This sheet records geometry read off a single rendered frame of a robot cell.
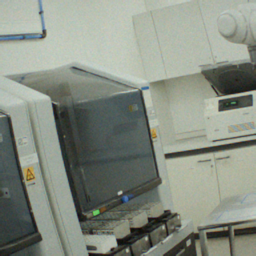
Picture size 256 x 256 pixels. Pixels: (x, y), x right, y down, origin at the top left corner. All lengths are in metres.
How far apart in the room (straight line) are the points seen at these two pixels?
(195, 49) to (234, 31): 3.02
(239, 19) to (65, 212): 0.92
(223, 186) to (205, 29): 1.41
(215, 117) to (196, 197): 0.72
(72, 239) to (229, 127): 2.46
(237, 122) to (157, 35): 1.18
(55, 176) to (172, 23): 2.95
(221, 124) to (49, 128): 2.46
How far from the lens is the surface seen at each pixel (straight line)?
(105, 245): 1.81
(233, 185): 4.04
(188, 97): 4.76
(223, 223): 1.87
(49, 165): 1.68
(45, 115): 1.69
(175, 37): 4.41
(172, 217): 2.20
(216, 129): 4.01
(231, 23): 1.32
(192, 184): 4.19
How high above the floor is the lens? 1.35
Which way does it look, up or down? 3 degrees down
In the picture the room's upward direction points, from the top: 12 degrees counter-clockwise
